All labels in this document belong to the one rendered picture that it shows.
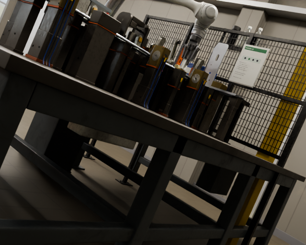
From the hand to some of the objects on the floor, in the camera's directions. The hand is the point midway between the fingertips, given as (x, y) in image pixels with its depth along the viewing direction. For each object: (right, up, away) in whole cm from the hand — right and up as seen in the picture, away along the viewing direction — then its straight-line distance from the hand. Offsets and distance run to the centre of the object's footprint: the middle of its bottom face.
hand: (184, 64), depth 248 cm
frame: (-63, -89, -10) cm, 110 cm away
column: (-105, -69, +40) cm, 132 cm away
